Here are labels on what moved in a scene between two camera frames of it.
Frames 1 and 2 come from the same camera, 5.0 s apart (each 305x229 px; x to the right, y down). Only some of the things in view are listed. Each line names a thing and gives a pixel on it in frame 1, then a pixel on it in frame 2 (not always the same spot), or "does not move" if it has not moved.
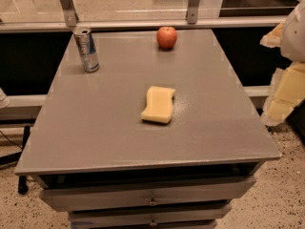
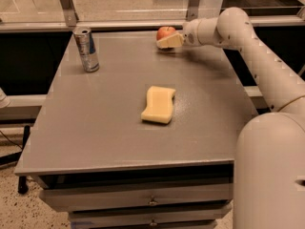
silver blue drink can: (84, 37) does not move
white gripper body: (294, 37) → (190, 32)
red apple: (167, 36) does not move
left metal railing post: (68, 5) does not move
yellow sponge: (159, 104) does not move
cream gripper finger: (287, 91) → (174, 40)
